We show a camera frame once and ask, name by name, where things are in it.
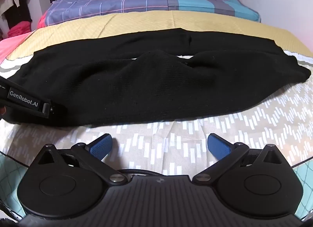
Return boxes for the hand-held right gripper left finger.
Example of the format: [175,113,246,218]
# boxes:
[31,133,129,185]

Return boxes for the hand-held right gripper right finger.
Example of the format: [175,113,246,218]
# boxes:
[192,133,292,184]

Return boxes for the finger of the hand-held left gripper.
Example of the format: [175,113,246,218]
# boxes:
[42,102,67,118]

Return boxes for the black pants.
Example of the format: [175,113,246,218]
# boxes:
[0,28,311,128]

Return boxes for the beige dashed bedsheet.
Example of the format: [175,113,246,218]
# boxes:
[0,51,313,176]

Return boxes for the pink bedsheet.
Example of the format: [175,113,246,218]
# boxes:
[0,30,37,71]

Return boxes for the red folded cloth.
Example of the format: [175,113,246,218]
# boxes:
[7,22,33,39]

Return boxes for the red cloth under quilt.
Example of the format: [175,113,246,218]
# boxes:
[37,13,49,29]

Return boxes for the folded plaid quilt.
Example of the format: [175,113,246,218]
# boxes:
[44,0,262,25]

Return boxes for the yellow patterned blanket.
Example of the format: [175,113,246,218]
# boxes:
[5,10,313,59]

